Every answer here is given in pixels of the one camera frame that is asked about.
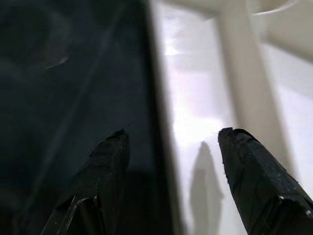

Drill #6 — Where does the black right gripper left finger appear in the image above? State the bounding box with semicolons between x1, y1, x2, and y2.
40;129;131;235

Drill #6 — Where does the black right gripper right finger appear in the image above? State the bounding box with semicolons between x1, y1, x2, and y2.
217;127;313;235

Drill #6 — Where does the white children table top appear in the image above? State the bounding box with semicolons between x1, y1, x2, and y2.
149;0;313;235

